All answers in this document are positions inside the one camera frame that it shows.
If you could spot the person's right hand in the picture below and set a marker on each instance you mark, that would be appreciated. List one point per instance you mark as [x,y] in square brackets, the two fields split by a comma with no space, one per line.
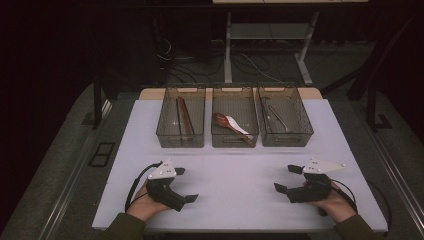
[335,205]

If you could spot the red-brown chopstick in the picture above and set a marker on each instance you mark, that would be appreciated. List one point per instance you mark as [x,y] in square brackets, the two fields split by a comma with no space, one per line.
[185,116]

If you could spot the brown wooden spoon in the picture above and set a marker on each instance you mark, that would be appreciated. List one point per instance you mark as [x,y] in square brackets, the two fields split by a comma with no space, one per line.
[220,119]

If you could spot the person's left hand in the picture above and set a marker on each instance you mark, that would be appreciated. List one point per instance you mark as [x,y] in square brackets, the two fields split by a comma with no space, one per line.
[143,208]

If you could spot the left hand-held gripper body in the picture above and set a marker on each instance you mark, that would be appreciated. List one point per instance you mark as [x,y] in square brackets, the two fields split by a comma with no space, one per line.
[163,195]

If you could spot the silver table knife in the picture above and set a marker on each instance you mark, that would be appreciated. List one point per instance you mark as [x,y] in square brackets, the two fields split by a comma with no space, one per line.
[265,111]

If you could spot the black chopstick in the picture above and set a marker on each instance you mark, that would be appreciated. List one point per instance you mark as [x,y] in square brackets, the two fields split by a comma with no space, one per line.
[180,128]
[178,121]

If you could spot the black metal stand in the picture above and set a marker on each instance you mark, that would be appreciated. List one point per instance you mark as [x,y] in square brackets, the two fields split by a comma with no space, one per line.
[371,106]
[97,103]

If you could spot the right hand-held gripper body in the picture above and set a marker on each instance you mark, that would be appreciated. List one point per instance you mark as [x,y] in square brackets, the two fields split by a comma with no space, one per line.
[311,191]

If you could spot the silver fork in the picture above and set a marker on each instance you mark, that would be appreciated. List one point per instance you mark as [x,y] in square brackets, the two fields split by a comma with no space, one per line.
[278,118]

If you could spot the clear smoky plastic bin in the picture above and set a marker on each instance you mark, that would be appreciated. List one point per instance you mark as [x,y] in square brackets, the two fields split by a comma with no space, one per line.
[235,100]
[181,116]
[293,110]

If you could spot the white ceramic spoon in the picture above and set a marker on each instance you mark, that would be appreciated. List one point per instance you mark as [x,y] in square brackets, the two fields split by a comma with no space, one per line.
[235,124]

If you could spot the white table mat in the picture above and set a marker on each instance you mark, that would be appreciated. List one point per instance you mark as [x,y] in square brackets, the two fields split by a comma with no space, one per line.
[233,186]

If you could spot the white metal desk frame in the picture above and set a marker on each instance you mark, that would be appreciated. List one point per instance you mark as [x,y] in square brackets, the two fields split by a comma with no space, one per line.
[266,31]

